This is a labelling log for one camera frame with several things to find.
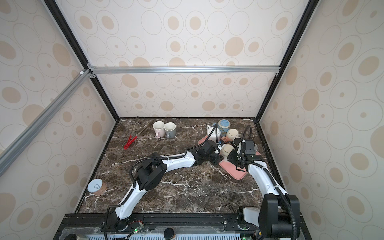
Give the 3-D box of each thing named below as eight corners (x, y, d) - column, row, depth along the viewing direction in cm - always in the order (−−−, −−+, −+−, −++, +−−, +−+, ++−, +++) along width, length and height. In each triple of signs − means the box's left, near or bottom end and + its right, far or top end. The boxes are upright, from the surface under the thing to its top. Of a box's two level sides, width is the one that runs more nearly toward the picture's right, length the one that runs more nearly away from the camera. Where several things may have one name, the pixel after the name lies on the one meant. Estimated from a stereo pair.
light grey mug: (169, 143, 107) (167, 133, 99) (165, 133, 113) (163, 124, 105) (179, 139, 109) (177, 130, 101) (174, 130, 115) (173, 121, 107)
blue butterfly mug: (218, 139, 109) (220, 128, 100) (217, 130, 115) (219, 119, 106) (228, 139, 109) (231, 128, 100) (226, 130, 115) (229, 119, 106)
